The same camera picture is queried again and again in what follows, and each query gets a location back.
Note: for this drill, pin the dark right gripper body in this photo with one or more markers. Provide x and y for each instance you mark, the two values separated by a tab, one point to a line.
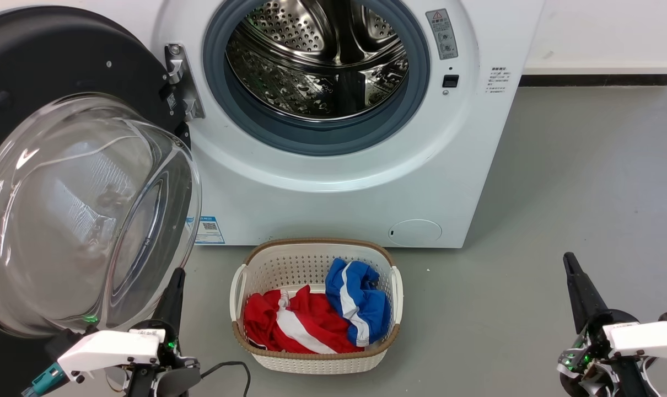
598	380

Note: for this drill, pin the black door latch slot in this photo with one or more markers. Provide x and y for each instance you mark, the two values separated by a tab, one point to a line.
450	81

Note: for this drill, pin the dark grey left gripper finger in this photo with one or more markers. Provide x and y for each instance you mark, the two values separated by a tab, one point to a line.
168	303
179	298

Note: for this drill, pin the metal door hinge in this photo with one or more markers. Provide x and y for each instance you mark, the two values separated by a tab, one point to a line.
182	82

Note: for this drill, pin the round white filter cover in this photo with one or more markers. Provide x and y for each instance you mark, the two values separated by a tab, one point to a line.
415	232

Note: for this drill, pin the grey warning sticker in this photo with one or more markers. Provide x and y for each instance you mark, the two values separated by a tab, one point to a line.
442	33

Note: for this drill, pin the stainless steel washer drum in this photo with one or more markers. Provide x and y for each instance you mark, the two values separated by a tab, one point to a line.
289	33

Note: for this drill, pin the blue energy label sticker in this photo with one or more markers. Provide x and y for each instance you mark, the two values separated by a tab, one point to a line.
209	230

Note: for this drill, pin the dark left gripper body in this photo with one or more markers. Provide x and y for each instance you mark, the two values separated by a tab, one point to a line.
168	380

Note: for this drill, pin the black round glass washer door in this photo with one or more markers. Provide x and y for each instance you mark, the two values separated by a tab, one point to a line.
63	55

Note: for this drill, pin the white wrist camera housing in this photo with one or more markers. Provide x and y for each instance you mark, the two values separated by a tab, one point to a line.
107	347
647	339

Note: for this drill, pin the red and white garment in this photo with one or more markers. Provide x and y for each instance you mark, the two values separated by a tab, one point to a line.
306	325

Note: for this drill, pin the white perforated laundry basket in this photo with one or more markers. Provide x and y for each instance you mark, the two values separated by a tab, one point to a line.
311	361

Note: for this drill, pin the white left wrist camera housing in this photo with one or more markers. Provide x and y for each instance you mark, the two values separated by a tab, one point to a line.
107	347

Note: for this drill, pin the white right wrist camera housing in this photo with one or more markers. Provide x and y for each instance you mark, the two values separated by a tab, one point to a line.
647	339

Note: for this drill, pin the blue and white garment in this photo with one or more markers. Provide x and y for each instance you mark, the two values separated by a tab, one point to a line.
361	298

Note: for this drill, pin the white front-load washing machine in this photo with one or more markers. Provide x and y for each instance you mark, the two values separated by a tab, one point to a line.
339	209

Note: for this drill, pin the black baseboard strip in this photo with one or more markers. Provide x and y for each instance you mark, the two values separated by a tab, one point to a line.
587	80

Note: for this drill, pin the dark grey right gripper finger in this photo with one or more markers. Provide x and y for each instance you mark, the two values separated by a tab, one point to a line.
591	300
576	298

